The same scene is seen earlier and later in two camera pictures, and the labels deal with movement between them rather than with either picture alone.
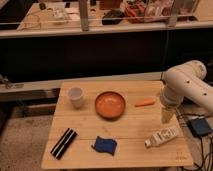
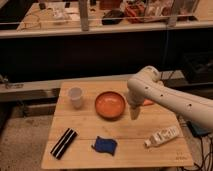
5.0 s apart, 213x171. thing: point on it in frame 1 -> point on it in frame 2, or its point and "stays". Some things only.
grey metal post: (84, 17) stays
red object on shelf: (135, 13) stays
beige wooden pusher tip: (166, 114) -> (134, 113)
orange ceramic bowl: (110, 105) stays
